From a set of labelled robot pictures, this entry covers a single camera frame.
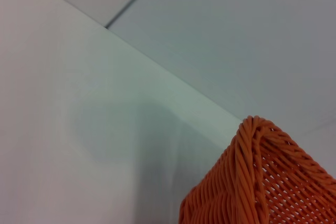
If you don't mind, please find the orange woven rectangular basket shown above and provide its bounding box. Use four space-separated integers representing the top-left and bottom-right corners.
178 115 336 224

